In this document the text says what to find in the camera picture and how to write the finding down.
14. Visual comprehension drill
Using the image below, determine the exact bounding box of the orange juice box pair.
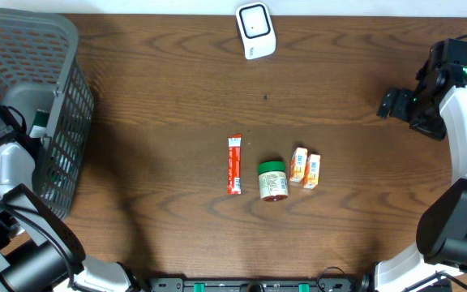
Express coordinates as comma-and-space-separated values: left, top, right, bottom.
289, 147, 321, 190

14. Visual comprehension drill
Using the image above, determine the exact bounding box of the green lid white jar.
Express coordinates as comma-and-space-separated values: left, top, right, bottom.
258, 161, 289, 202

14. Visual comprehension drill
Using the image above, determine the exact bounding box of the red snack packet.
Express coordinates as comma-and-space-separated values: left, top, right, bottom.
228, 134, 242, 195

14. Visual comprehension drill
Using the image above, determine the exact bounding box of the green white wipes pack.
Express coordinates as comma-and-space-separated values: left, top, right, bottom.
29, 110, 49, 139

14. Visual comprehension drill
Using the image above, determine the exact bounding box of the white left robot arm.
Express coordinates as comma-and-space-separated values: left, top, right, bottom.
0, 105, 147, 292

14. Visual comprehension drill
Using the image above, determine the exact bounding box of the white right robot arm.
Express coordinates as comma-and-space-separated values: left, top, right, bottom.
358, 36, 467, 291

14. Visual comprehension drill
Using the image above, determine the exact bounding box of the white barcode scanner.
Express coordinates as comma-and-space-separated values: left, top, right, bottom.
236, 2, 276, 60

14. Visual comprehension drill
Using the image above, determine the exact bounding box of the grey plastic mesh basket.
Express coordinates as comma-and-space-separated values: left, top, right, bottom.
0, 8, 94, 219

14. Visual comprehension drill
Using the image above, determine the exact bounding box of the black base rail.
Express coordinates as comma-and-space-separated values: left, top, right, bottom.
146, 275, 372, 292

